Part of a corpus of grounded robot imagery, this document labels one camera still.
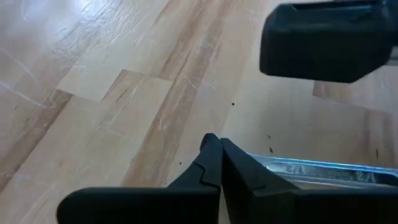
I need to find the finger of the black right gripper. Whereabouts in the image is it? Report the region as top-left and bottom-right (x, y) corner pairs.
(259, 0), (398, 84)

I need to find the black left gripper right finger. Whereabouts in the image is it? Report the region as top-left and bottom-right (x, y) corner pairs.
(220, 138), (398, 224)

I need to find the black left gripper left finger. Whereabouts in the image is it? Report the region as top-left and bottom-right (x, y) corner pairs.
(57, 133), (223, 224)

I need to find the small silver combination wrench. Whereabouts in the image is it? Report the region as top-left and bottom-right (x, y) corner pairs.
(248, 152), (398, 189)

